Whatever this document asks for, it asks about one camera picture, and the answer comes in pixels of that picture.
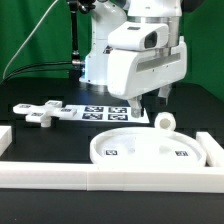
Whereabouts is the white round table top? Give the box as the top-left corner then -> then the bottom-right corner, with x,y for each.
90,127 -> 206,168

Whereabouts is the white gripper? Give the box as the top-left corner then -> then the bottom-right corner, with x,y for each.
107,37 -> 187,118

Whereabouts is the white cross-shaped table base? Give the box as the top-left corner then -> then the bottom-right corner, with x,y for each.
13,100 -> 77,128

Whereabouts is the white fence bar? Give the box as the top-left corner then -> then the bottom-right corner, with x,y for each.
0,126 -> 12,156
0,162 -> 224,193
196,132 -> 224,168

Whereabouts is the black camera stand pole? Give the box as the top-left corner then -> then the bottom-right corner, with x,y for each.
66,0 -> 82,81

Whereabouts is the black cable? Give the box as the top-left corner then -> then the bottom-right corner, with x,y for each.
0,60 -> 74,84

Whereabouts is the white left fence bar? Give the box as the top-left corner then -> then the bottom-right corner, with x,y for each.
0,126 -> 12,156

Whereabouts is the white marker sheet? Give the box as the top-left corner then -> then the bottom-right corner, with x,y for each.
65,105 -> 149,123

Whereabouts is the grey cable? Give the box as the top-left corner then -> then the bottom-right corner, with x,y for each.
1,0 -> 60,80

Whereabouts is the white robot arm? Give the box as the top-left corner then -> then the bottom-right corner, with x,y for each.
80,0 -> 187,118

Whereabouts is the white right fence bar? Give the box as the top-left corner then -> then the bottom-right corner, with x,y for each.
196,132 -> 224,168

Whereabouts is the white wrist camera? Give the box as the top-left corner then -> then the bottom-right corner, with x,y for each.
108,22 -> 169,51

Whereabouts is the white front fence bar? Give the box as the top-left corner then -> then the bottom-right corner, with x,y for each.
0,162 -> 224,193

